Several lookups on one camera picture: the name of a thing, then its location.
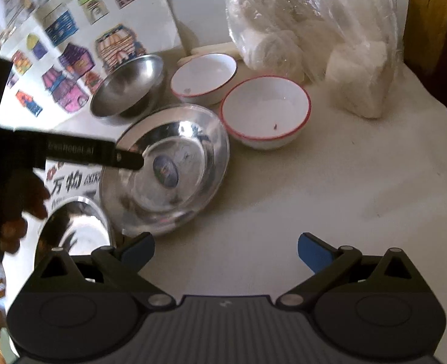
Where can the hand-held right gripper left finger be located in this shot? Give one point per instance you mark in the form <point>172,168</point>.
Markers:
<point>139,252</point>

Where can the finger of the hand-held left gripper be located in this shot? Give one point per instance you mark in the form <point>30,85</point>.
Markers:
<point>94,153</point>

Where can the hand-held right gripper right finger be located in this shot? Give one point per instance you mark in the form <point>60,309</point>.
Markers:
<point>314,252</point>

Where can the stainless steel bowl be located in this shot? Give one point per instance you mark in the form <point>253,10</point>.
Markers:
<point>121,91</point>

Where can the stainless steel plate with sticker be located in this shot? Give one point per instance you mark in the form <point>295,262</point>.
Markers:
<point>185,193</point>

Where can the small white red-rimmed bowl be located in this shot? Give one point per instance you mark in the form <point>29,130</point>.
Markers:
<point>202,77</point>

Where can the large white red-rimmed bowl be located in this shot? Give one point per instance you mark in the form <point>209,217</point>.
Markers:
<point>265,110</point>

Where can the person's left hand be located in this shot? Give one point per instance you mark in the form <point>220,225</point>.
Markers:
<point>30,201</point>

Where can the white printed tablecloth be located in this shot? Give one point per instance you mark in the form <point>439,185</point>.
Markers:
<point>322,197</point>

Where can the house drawings paper sheet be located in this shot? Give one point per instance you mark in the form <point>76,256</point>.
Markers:
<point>75,34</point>

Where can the white tissue pack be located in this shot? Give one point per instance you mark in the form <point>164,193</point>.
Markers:
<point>360,79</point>

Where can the clear plastic bag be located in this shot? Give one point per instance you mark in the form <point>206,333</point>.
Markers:
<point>284,15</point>

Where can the wooden post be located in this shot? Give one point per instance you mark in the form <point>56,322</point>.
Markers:
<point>435,26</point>

